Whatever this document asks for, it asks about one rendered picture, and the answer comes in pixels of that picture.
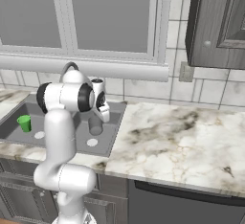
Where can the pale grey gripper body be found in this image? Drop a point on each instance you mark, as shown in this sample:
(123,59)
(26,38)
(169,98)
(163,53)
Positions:
(104,111)

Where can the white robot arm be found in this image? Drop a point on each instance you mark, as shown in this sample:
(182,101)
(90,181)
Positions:
(55,132)

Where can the grey glass cup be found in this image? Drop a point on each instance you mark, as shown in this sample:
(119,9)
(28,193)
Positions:
(95,128)

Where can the green cup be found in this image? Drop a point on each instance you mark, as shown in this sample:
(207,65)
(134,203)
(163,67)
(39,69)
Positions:
(25,124)

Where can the grey double-basin sink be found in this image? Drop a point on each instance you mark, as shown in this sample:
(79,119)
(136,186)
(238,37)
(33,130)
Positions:
(19,138)

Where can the white window sill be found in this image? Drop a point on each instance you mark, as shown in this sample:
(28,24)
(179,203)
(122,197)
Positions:
(121,70)

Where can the grey curved tap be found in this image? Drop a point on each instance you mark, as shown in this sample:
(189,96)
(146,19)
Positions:
(71,64)

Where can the white framed window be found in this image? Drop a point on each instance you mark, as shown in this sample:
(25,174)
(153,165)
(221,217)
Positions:
(108,14)

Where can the small round door knob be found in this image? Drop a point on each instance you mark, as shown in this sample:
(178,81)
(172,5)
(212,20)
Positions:
(41,194)

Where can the round grey cupboard knob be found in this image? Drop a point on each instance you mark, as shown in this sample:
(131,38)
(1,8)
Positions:
(207,43)

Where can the dark grey dishwasher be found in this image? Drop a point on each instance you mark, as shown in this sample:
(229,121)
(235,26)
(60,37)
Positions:
(185,208)

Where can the grey wall socket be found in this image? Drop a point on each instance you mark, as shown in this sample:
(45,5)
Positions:
(186,71)

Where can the dark grey wall cupboard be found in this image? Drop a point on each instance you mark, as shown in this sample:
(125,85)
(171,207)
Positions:
(217,23)

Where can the grey wall cupboard door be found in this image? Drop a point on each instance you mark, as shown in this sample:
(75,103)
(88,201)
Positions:
(223,26)

